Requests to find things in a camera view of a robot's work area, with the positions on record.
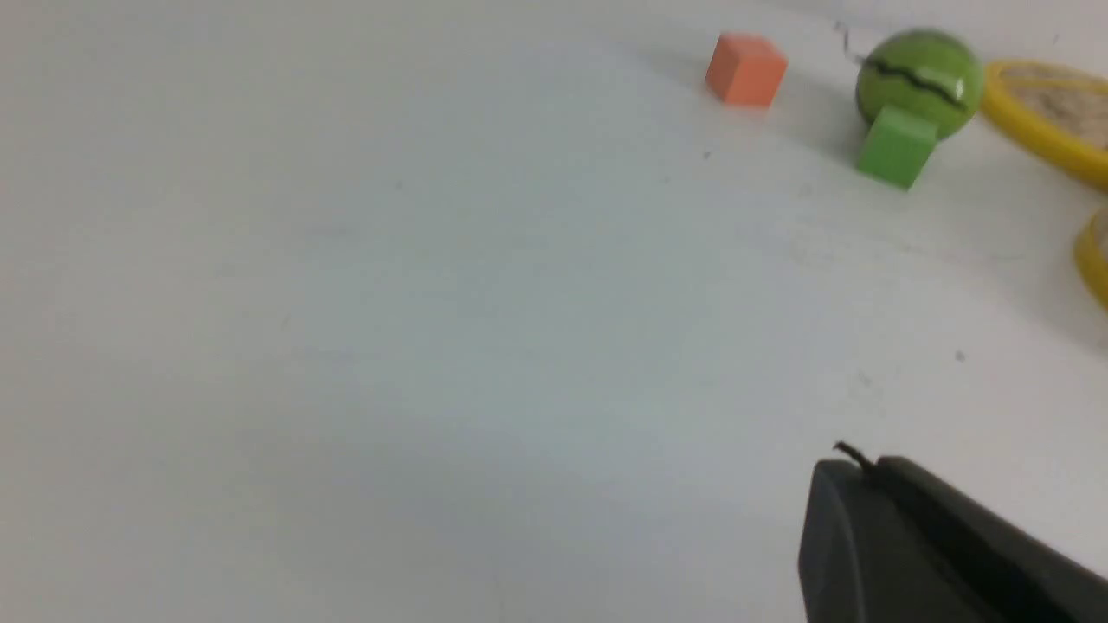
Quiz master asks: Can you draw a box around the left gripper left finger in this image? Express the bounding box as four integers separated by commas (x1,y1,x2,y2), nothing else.
798,459,1001,622

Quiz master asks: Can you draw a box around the bamboo steamer tray yellow rim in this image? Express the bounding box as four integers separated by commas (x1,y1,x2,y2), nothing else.
1073,210,1108,312

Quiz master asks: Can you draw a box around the orange cube block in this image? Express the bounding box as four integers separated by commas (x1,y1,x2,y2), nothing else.
705,32,789,109

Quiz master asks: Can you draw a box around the woven bamboo steamer lid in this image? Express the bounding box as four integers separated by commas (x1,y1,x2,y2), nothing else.
981,59,1107,192

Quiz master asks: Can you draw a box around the green toy watermelon ball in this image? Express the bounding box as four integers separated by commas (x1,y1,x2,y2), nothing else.
835,22,985,142

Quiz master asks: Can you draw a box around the green cube block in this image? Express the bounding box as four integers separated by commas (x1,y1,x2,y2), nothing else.
855,106,938,190

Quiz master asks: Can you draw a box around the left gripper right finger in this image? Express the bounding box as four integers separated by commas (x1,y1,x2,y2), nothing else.
870,456,1107,622

